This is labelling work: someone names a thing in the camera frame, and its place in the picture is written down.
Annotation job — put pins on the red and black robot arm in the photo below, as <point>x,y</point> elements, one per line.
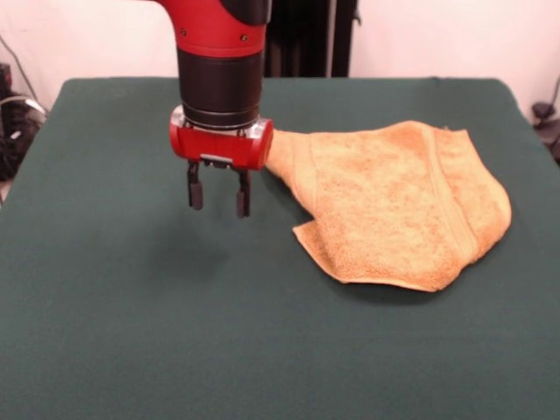
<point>219,57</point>

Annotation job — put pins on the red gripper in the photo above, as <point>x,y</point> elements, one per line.
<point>219,146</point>

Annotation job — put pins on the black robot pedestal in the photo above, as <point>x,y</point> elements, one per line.
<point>310,39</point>

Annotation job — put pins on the tan terry cloth towel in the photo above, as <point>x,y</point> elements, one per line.
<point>394,210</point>

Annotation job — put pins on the grey pedestal leg round foot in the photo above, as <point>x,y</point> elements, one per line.
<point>543,109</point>

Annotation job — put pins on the dark green table cloth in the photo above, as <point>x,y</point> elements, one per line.
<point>131,306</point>

